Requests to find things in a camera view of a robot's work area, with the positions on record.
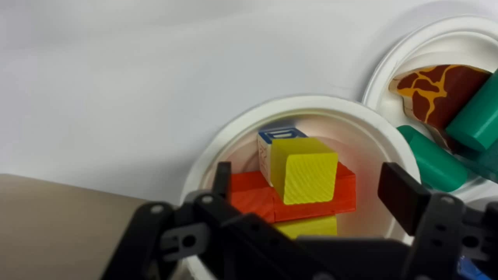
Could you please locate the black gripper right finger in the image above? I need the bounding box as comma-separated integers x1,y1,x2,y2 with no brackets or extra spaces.
379,161,464,280

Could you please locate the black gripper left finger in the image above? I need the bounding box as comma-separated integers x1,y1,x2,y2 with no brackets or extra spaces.
183,161,290,280

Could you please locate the yellow cube block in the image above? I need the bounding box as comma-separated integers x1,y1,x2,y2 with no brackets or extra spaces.
271,137,340,205

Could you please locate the red rectangular block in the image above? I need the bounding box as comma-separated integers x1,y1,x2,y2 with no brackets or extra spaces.
228,163,357,224

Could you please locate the yellow rectangular block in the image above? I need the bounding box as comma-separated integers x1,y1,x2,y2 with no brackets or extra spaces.
276,216,338,239

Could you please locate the green cylinder block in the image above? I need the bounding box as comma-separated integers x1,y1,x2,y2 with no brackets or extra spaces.
447,70,498,151

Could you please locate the letter cube block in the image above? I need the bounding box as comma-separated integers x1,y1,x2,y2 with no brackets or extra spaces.
257,123,309,188

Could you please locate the wooden shape sorter box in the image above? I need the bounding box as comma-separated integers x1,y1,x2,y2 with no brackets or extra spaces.
0,174,144,280

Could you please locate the white bowl with blocks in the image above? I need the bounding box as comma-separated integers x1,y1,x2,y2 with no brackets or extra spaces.
184,95,418,241

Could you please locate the giraffe pattern piece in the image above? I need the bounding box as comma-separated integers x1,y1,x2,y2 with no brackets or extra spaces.
390,63,491,135

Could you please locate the white plate with green blocks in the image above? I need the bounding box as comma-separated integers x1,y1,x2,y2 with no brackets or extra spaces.
365,17,498,200

